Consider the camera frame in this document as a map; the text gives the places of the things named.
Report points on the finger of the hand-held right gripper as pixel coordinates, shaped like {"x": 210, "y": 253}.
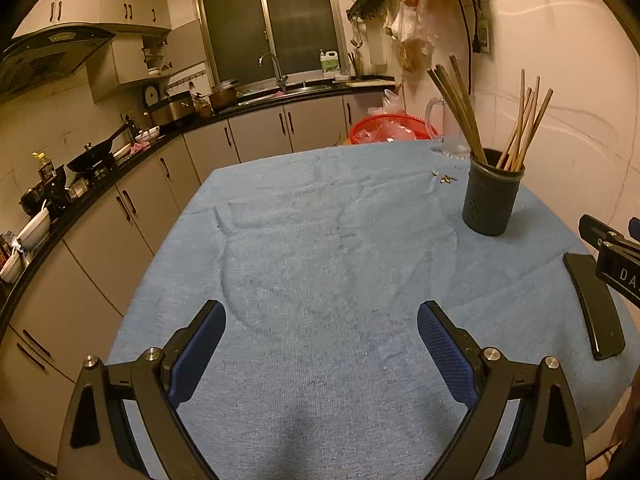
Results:
{"x": 635, "y": 226}
{"x": 600, "y": 232}

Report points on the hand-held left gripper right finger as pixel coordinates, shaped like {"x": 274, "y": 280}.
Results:
{"x": 447, "y": 360}

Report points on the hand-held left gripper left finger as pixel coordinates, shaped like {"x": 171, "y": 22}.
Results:
{"x": 197, "y": 355}

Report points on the dark grey utensil holder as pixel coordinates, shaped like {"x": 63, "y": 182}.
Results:
{"x": 492, "y": 200}

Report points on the bunch of wooden chopsticks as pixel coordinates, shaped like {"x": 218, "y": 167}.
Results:
{"x": 460, "y": 110}

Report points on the blue tablecloth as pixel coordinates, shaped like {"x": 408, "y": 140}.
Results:
{"x": 325, "y": 260}

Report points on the small brown scraps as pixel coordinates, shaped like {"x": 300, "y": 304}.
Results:
{"x": 445, "y": 178}

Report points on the clear glass pitcher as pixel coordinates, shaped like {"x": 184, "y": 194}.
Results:
{"x": 450, "y": 147}

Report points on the large white bowl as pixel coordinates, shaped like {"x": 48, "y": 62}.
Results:
{"x": 34, "y": 232}

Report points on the pink cloth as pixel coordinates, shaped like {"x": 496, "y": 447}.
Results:
{"x": 139, "y": 147}

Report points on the dark cooking pot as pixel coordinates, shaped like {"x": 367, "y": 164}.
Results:
{"x": 45, "y": 197}

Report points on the black kitchen countertop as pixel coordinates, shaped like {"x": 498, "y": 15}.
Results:
{"x": 165, "y": 137}

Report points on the black wok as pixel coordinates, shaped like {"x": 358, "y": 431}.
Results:
{"x": 92, "y": 157}

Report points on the small white bowl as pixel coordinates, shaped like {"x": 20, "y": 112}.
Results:
{"x": 147, "y": 135}

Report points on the pink plastic bags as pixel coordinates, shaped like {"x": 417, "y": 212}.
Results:
{"x": 395, "y": 132}

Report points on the beige lower kitchen cabinets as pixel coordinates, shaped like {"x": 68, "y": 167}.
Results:
{"x": 260, "y": 130}

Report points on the beige kitchen cabinets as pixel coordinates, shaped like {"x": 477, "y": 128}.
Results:
{"x": 260, "y": 130}
{"x": 100, "y": 0}

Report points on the yellow-capped oil bottle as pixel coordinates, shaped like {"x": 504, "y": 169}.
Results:
{"x": 44, "y": 167}

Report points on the silver countertop oven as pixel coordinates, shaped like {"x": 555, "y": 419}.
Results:
{"x": 172, "y": 111}

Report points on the red plastic basket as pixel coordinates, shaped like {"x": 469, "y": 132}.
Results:
{"x": 360, "y": 130}

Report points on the white plastic bag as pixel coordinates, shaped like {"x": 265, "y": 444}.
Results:
{"x": 389, "y": 102}

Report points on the copper cooking pot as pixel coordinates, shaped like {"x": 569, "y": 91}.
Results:
{"x": 223, "y": 97}

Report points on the chrome kitchen faucet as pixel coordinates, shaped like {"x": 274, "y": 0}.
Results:
{"x": 280, "y": 77}

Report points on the green detergent bottle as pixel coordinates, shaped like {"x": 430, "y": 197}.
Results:
{"x": 330, "y": 64}

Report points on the steel range hood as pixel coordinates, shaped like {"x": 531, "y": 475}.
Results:
{"x": 45, "y": 55}

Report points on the dark kitchen window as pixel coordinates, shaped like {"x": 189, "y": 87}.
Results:
{"x": 270, "y": 20}

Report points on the beige upper kitchen cabinets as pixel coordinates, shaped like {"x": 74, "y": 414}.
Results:
{"x": 100, "y": 0}

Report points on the wall socket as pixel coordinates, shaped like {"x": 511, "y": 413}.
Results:
{"x": 481, "y": 37}

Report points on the beige wall shelf cabinet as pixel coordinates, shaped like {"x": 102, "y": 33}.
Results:
{"x": 130, "y": 65}

